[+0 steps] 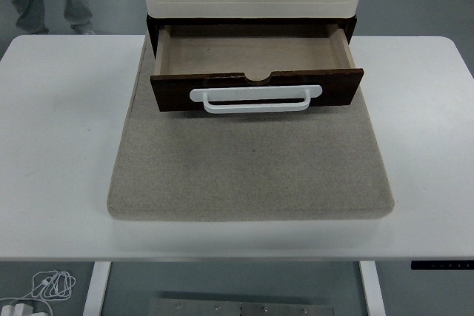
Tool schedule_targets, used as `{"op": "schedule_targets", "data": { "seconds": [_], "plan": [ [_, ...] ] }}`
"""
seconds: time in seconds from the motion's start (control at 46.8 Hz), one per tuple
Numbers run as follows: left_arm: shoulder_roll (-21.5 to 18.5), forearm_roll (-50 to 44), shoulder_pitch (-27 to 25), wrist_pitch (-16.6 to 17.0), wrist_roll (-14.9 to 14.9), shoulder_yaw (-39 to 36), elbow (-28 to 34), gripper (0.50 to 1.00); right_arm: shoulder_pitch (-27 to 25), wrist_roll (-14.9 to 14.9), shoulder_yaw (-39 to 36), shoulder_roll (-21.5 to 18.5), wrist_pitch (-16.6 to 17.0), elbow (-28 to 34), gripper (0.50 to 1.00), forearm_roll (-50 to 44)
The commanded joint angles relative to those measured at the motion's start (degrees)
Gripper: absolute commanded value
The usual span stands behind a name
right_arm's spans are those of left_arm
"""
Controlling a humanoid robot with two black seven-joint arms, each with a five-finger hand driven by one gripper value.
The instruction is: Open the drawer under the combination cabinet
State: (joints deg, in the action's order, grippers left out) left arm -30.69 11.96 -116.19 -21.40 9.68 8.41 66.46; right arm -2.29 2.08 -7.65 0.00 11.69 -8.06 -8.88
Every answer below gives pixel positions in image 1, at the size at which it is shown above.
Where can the dark brown wooden drawer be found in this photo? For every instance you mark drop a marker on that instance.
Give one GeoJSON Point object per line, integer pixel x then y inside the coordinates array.
{"type": "Point", "coordinates": [252, 55]}

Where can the beige fabric mat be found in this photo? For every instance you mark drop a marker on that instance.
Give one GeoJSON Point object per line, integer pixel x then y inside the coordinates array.
{"type": "Point", "coordinates": [252, 168]}

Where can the white table leg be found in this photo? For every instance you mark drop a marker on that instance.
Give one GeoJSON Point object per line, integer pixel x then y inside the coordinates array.
{"type": "Point", "coordinates": [96, 290]}
{"type": "Point", "coordinates": [372, 290]}

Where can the black table control panel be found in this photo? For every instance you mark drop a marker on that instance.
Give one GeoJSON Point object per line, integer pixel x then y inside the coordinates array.
{"type": "Point", "coordinates": [440, 265]}

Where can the white power adapter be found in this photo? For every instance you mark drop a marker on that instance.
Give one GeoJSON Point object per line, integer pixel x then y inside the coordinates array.
{"type": "Point", "coordinates": [18, 310]}

